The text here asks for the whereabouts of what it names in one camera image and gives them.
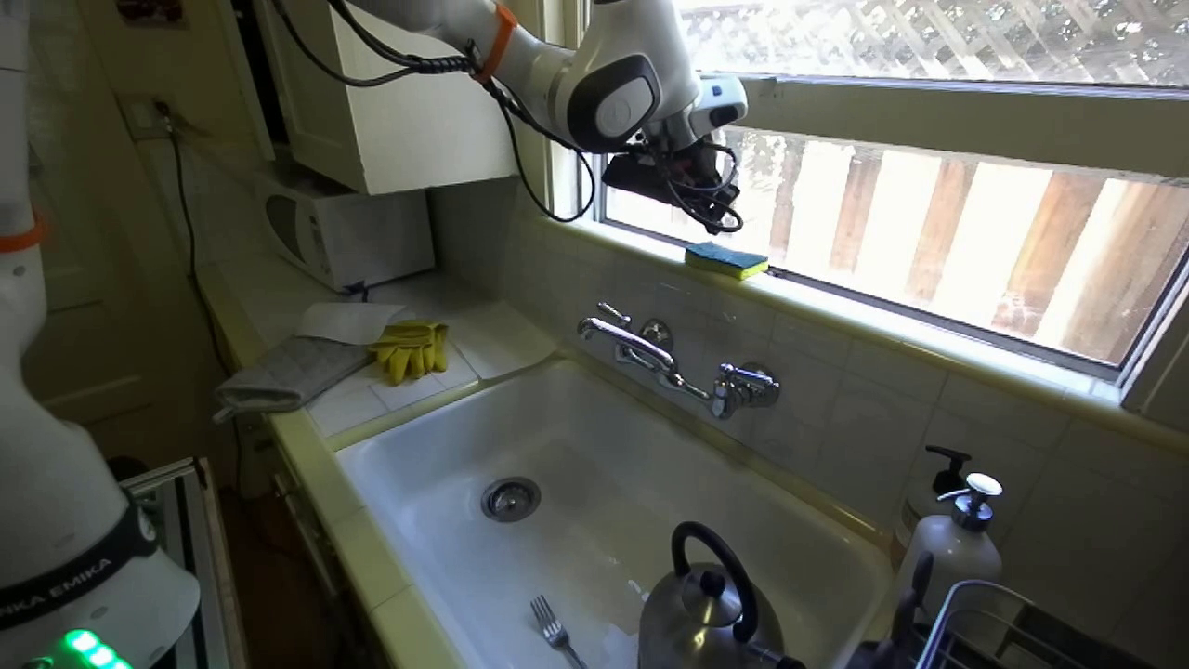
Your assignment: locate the window with white frame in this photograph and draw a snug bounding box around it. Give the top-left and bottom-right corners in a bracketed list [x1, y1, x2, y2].
[544, 0, 1189, 413]

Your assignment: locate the steel kettle black handle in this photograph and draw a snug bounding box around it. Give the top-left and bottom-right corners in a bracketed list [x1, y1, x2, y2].
[634, 521, 808, 669]

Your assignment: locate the chrome wall faucet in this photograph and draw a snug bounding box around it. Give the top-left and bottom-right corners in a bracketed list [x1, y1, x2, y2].
[577, 295, 788, 422]

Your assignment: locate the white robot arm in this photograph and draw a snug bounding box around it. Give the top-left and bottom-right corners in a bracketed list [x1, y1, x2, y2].
[0, 0, 747, 669]

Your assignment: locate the white ceramic sink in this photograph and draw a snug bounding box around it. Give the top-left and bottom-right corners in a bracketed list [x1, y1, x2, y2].
[333, 360, 891, 669]

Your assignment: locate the white soap dispenser bottle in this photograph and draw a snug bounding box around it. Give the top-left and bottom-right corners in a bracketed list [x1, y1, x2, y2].
[897, 473, 1002, 619]

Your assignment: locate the yellow and blue sponge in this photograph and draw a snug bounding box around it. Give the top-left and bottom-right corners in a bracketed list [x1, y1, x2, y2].
[682, 241, 769, 282]

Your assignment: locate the dark pump soap bottle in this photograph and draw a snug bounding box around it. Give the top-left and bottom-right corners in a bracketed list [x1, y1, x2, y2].
[908, 447, 971, 515]

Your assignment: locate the yellow rubber glove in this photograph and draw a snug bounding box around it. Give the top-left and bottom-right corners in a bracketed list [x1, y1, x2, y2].
[373, 320, 451, 381]

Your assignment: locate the dish drying rack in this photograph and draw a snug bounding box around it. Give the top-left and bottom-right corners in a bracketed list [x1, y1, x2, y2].
[852, 577, 1168, 669]

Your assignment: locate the sink drain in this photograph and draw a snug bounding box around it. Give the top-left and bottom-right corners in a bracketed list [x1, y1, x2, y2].
[478, 476, 544, 525]

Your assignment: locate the grey folded towel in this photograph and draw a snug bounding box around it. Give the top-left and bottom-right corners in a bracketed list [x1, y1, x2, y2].
[215, 333, 367, 422]

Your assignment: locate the black power cord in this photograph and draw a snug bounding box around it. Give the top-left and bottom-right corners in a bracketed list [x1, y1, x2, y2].
[154, 101, 239, 375]

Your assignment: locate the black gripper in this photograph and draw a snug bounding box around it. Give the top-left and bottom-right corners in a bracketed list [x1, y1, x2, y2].
[601, 138, 744, 235]

